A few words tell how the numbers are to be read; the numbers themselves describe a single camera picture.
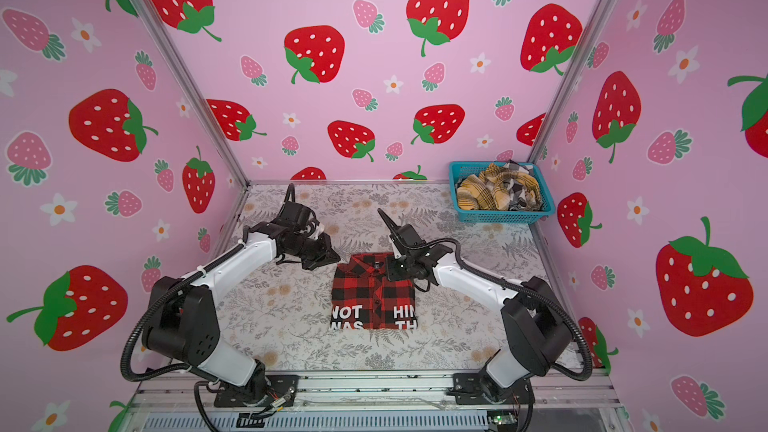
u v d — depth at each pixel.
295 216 0.72
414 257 0.66
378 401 0.73
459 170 1.16
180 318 0.45
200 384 0.66
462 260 0.56
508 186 1.07
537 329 0.43
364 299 0.86
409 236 0.67
